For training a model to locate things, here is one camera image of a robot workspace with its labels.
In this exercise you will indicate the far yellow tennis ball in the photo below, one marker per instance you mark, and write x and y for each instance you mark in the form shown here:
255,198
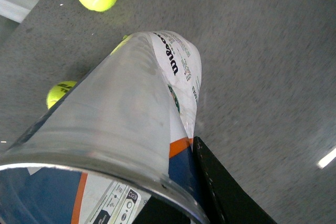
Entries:
124,40

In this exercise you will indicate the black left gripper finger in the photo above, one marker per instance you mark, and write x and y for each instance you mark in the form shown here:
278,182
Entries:
224,201

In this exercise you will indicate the Wilson tennis ball can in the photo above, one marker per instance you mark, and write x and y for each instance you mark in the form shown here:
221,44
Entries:
117,148

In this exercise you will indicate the middle yellow tennis ball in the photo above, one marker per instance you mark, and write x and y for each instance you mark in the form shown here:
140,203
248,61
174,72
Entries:
58,91

